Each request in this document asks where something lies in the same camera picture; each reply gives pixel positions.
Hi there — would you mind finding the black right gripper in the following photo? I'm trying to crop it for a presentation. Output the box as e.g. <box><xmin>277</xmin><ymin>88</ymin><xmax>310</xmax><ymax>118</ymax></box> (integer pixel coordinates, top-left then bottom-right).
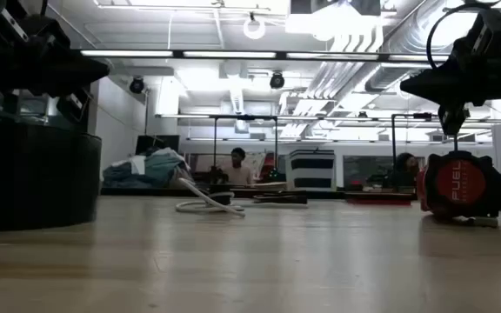
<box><xmin>400</xmin><ymin>0</ymin><xmax>501</xmax><ymax>136</ymax></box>

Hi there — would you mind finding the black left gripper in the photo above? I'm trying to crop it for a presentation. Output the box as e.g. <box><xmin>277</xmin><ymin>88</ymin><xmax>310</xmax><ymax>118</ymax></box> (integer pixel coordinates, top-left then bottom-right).
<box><xmin>0</xmin><ymin>0</ymin><xmax>110</xmax><ymax>125</ymax></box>

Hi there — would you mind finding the white cord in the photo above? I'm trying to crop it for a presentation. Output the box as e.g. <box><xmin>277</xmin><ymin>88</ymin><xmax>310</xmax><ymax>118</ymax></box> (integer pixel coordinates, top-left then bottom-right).
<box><xmin>175</xmin><ymin>176</ymin><xmax>309</xmax><ymax>218</ymax></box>

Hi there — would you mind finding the black cord spool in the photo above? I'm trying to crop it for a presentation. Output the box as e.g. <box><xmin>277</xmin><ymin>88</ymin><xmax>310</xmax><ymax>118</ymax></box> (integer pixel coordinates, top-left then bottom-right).
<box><xmin>209</xmin><ymin>190</ymin><xmax>237</xmax><ymax>206</ymax></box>

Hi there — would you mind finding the person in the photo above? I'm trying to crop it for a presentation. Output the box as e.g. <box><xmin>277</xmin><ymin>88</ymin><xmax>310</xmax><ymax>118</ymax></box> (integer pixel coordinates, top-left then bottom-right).
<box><xmin>219</xmin><ymin>146</ymin><xmax>255</xmax><ymax>186</ymax></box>
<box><xmin>388</xmin><ymin>151</ymin><xmax>422</xmax><ymax>189</ymax></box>

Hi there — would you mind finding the black monitor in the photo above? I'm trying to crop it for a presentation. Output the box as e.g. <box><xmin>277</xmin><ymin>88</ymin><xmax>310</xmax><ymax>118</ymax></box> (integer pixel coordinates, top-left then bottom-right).
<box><xmin>135</xmin><ymin>134</ymin><xmax>181</xmax><ymax>156</ymax></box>

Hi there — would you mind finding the teal white cloth pile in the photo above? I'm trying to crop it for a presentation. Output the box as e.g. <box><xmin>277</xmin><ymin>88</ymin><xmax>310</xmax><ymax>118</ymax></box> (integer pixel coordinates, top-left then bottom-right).
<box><xmin>102</xmin><ymin>146</ymin><xmax>197</xmax><ymax>190</ymax></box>

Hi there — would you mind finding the red square tray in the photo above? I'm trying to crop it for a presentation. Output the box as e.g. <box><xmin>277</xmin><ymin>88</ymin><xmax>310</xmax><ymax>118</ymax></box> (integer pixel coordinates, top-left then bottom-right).
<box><xmin>344</xmin><ymin>190</ymin><xmax>415</xmax><ymax>206</ymax></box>

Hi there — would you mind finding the white black striped box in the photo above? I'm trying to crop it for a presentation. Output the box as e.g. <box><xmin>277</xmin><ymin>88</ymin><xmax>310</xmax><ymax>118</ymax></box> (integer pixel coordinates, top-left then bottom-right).
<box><xmin>285</xmin><ymin>149</ymin><xmax>337</xmax><ymax>191</ymax></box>

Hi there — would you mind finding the black C-clamp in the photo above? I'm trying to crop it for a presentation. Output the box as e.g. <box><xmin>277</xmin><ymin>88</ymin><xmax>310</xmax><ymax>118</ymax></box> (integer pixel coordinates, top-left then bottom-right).
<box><xmin>252</xmin><ymin>190</ymin><xmax>309</xmax><ymax>205</ymax></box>

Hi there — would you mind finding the black gantry frame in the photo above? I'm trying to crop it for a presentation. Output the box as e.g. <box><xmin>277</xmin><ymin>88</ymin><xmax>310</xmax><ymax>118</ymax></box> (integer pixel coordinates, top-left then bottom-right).
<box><xmin>209</xmin><ymin>114</ymin><xmax>280</xmax><ymax>183</ymax></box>
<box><xmin>391</xmin><ymin>111</ymin><xmax>459</xmax><ymax>175</ymax></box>

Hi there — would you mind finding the red black cordless drill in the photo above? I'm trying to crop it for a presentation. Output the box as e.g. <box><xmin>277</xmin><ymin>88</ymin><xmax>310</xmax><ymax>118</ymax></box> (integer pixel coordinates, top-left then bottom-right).
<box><xmin>415</xmin><ymin>150</ymin><xmax>501</xmax><ymax>228</ymax></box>

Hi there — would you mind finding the grey duct tape roll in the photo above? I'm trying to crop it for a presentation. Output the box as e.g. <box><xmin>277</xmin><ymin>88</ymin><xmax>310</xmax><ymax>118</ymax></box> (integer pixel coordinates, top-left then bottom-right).
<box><xmin>0</xmin><ymin>117</ymin><xmax>103</xmax><ymax>232</ymax></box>

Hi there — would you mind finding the black aluminium table frame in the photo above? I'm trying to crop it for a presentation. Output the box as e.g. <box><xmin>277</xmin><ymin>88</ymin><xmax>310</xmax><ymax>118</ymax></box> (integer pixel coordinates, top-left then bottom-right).
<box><xmin>100</xmin><ymin>186</ymin><xmax>417</xmax><ymax>200</ymax></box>

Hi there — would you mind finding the white hanging ring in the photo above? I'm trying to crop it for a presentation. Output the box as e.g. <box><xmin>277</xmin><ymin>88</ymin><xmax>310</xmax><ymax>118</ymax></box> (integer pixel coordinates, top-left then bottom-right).
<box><xmin>242</xmin><ymin>11</ymin><xmax>267</xmax><ymax>41</ymax></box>

